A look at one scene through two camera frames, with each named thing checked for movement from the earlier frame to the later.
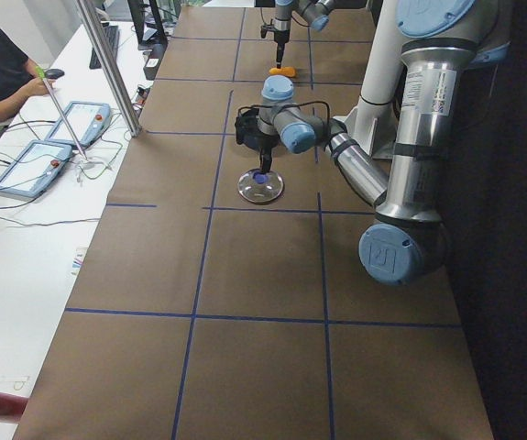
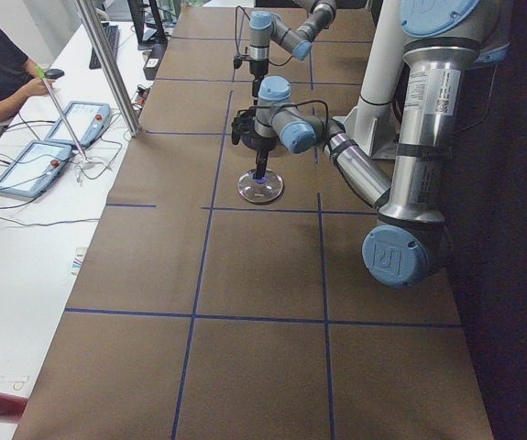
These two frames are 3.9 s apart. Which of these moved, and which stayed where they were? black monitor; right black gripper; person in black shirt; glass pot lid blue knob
Moved: right black gripper
Stayed: glass pot lid blue knob; person in black shirt; black monitor
